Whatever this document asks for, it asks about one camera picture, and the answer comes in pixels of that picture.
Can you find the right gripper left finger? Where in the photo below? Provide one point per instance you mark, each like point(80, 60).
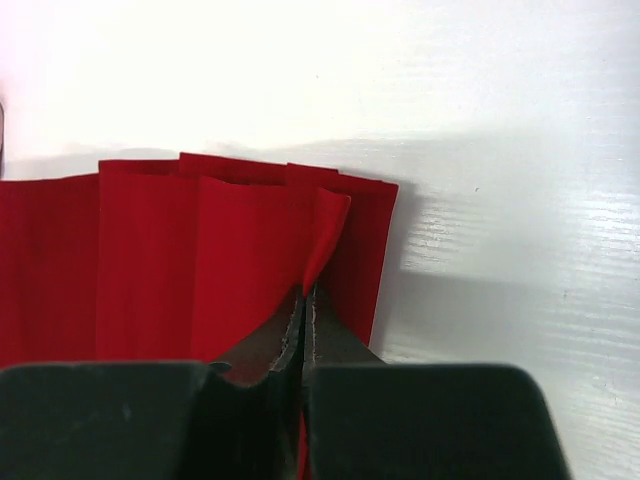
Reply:
point(234, 418)

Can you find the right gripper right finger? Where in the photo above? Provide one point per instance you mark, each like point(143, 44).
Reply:
point(367, 419)

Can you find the red pleated skirt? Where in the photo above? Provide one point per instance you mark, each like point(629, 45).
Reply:
point(179, 260)

